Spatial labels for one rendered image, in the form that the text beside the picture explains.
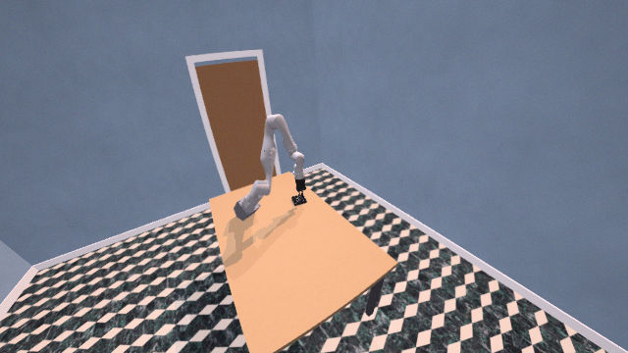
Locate black knob box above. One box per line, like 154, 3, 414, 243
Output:
291, 194, 307, 206

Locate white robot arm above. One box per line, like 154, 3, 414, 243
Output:
242, 115, 304, 209

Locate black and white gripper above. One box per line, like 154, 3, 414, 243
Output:
292, 170, 306, 196

